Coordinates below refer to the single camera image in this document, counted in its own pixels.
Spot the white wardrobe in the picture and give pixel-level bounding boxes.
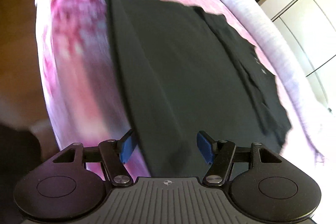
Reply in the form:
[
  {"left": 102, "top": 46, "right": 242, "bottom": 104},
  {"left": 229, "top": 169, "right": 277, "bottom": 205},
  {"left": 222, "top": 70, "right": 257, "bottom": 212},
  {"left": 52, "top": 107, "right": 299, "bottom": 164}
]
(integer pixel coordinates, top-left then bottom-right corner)
[{"left": 261, "top": 0, "right": 335, "bottom": 112}]

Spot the black t-shirt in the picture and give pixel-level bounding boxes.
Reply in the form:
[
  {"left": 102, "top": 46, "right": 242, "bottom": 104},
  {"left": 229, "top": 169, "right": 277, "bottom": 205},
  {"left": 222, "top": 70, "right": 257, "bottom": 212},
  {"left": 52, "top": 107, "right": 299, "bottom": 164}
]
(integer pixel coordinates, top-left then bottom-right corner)
[{"left": 105, "top": 0, "right": 291, "bottom": 177}]

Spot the pink rose blanket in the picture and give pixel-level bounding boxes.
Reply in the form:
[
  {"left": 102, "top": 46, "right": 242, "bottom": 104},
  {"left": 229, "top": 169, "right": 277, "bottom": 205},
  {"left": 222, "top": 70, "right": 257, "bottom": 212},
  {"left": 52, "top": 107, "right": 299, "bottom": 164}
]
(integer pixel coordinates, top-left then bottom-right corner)
[{"left": 35, "top": 0, "right": 279, "bottom": 179}]

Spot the grey striped duvet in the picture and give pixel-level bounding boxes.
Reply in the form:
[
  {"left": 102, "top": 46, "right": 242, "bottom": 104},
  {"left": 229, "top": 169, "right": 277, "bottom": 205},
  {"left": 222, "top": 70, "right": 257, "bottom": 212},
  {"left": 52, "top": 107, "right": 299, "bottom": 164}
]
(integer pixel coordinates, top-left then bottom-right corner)
[{"left": 220, "top": 0, "right": 327, "bottom": 168}]

